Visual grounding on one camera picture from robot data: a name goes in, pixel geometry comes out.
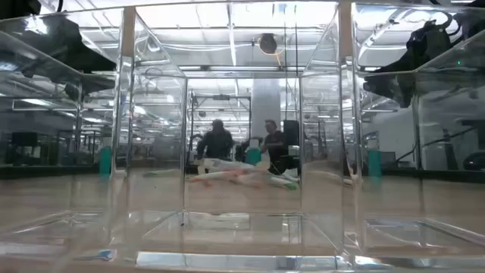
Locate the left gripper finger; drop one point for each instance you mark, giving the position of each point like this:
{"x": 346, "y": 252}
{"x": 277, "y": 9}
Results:
{"x": 91, "y": 85}
{"x": 94, "y": 60}

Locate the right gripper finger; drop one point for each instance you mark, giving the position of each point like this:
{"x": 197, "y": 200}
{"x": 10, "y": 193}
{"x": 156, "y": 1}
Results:
{"x": 394, "y": 87}
{"x": 401, "y": 65}

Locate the green white toothbrush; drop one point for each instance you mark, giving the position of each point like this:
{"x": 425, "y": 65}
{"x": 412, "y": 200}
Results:
{"x": 208, "y": 173}
{"x": 290, "y": 185}

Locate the orange white toothbrush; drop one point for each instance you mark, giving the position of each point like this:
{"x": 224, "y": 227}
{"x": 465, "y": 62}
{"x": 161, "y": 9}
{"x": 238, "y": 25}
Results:
{"x": 244, "y": 182}
{"x": 221, "y": 182}

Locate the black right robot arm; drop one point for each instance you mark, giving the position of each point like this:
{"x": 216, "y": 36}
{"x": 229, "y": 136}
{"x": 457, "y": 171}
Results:
{"x": 473, "y": 19}

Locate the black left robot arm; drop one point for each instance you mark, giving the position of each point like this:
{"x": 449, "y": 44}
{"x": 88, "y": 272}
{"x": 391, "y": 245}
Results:
{"x": 19, "y": 7}

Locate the white building pillar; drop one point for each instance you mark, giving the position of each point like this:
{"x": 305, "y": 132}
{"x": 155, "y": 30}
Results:
{"x": 265, "y": 102}

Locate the person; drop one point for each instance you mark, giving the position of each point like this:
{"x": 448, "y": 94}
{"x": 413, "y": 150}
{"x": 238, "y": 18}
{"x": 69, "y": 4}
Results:
{"x": 216, "y": 142}
{"x": 274, "y": 146}

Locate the clear plastic bag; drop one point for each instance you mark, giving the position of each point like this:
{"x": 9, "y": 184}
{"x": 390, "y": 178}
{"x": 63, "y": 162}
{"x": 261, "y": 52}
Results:
{"x": 242, "y": 261}

